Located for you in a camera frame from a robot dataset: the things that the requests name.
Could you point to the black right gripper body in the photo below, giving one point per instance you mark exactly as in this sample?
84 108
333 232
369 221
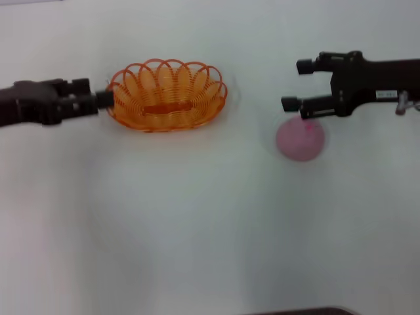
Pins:
361 82

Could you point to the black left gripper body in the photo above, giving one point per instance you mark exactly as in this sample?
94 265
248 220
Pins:
29 101

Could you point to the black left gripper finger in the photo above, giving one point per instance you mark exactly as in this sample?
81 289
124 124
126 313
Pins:
80 86
105 99

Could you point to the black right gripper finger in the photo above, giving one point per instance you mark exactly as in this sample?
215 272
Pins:
290 104
305 66

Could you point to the pink peach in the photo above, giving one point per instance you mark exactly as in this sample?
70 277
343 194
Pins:
300 142

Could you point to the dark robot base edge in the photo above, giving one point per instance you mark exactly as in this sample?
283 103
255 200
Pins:
305 311

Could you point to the grey right gripper plug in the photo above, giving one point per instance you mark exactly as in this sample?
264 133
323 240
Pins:
401 105

